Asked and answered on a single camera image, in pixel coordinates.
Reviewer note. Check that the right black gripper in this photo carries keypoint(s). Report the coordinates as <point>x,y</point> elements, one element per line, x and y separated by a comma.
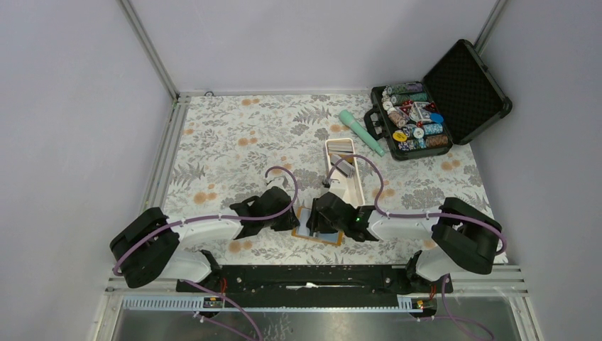
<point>315,222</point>

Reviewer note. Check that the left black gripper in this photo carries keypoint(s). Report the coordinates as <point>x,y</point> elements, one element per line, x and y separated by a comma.
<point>289,222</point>

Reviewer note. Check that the orange leather card holder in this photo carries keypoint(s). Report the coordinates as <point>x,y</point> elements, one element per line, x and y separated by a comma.
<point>303,231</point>

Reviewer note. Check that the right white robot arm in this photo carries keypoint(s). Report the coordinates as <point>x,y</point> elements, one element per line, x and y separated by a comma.
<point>465,238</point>

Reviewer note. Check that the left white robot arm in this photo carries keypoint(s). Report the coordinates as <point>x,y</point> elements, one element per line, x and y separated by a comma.
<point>153,246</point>

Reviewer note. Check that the grey card in tray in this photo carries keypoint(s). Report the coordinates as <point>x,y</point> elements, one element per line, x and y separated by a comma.
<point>344,167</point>

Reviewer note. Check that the cards stack in tray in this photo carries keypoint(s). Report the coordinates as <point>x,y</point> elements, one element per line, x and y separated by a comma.
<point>340,146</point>

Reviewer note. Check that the white plastic tray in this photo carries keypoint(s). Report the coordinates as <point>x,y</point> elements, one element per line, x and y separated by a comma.
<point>345,180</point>

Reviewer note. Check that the floral table mat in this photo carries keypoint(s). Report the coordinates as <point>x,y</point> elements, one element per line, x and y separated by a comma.
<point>230,146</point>

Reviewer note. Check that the black poker chip case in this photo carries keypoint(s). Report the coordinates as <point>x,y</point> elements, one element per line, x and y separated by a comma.
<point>451,105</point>

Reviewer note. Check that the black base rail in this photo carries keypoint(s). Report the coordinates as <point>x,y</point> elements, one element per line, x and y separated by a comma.
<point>323,286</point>

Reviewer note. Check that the mint green handle tool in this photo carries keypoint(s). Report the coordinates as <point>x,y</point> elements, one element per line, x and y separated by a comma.
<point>349,120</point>

